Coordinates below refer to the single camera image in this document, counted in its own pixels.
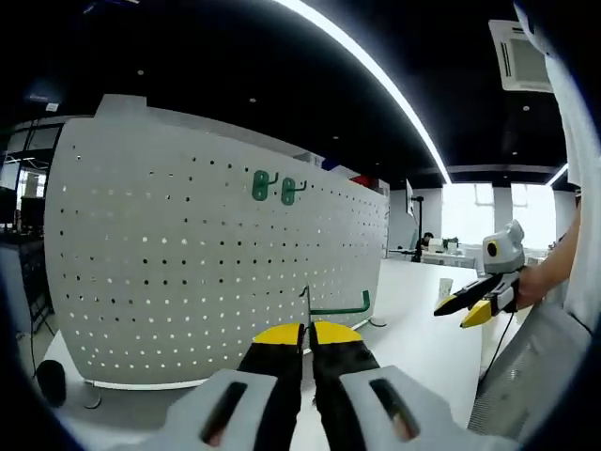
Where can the black bulky object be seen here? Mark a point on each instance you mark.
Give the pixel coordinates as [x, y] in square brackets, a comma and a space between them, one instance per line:
[51, 383]

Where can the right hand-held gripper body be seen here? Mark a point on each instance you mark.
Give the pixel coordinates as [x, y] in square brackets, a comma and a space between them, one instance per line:
[507, 256]

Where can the monitor on black stand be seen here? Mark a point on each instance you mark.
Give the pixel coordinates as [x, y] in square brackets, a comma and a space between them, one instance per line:
[410, 197]

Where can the ceiling air conditioner vent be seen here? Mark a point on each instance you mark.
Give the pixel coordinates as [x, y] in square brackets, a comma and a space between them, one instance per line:
[523, 56]

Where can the white perforated mounting plate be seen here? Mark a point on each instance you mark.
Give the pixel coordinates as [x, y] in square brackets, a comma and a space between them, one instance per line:
[202, 293]

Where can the white paper cup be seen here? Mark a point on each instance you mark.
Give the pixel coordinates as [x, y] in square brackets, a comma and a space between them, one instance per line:
[446, 287]

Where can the dark equipment cabinet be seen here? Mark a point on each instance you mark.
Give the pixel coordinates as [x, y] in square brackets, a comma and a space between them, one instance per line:
[30, 282]

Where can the long curved ceiling light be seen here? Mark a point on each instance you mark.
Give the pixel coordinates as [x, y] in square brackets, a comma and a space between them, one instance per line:
[422, 134]

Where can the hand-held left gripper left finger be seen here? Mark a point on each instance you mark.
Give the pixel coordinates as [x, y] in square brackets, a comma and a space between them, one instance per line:
[282, 390]

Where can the green hook assembly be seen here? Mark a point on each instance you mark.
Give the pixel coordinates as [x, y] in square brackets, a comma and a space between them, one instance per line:
[288, 191]
[259, 187]
[338, 310]

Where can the grey mesh office chair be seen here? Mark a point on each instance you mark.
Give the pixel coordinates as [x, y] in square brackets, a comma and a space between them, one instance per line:
[526, 371]

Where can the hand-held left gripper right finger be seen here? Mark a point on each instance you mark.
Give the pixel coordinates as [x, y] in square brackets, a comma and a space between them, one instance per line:
[333, 390]

